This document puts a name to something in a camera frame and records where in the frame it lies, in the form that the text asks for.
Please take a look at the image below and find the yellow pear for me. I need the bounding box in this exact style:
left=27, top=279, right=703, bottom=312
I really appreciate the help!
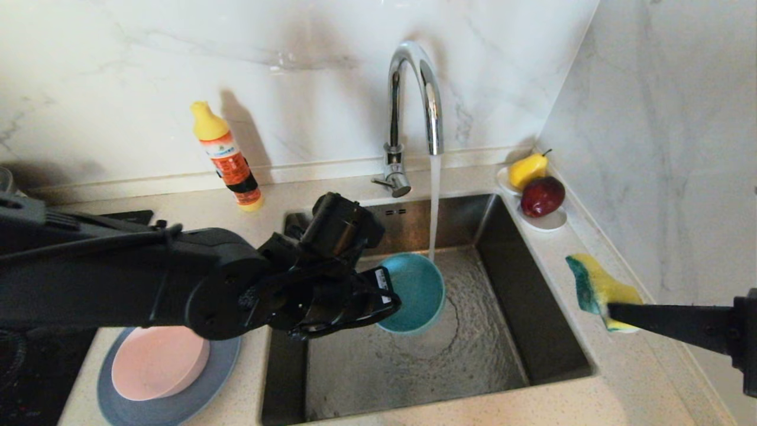
left=507, top=149, right=552, bottom=191

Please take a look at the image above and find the dark red apple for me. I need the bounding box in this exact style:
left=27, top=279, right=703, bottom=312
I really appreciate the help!
left=519, top=176, right=567, bottom=218

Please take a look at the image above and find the yellow orange detergent bottle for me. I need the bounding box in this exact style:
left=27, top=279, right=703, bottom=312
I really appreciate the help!
left=190, top=101, right=264, bottom=212

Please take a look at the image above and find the black induction cooktop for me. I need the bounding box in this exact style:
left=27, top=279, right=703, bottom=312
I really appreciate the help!
left=0, top=210, right=153, bottom=426

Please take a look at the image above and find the yellow green sponge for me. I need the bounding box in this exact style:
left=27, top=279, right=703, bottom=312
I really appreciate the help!
left=565, top=253, right=644, bottom=334

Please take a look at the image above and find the chrome gooseneck faucet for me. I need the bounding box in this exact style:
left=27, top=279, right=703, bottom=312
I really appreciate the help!
left=371, top=40, right=445, bottom=198

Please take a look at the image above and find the blue-grey plate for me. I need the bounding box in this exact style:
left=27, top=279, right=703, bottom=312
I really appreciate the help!
left=96, top=325, right=242, bottom=426

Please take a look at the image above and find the pink bowl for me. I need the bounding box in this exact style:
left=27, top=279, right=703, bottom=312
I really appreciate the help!
left=111, top=327, right=211, bottom=402

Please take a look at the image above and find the small white dish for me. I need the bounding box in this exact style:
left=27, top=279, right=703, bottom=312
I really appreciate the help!
left=516, top=207, right=568, bottom=232
left=495, top=167, right=524, bottom=196

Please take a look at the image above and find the teal bowl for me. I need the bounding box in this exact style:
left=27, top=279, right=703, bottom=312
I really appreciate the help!
left=374, top=253, right=447, bottom=335

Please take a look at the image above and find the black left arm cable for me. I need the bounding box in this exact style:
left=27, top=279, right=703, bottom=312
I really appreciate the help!
left=0, top=220, right=185, bottom=264

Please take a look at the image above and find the stainless steel sink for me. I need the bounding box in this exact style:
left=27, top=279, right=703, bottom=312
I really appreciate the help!
left=261, top=193, right=595, bottom=425

